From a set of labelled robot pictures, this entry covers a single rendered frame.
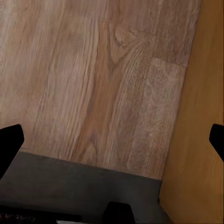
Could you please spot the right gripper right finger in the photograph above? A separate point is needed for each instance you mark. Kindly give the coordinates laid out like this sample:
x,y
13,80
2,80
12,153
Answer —
x,y
217,139

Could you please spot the door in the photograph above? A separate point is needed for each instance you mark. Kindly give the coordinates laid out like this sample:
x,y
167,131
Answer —
x,y
192,188

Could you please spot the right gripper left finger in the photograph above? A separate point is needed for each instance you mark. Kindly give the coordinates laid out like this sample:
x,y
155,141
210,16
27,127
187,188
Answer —
x,y
11,139

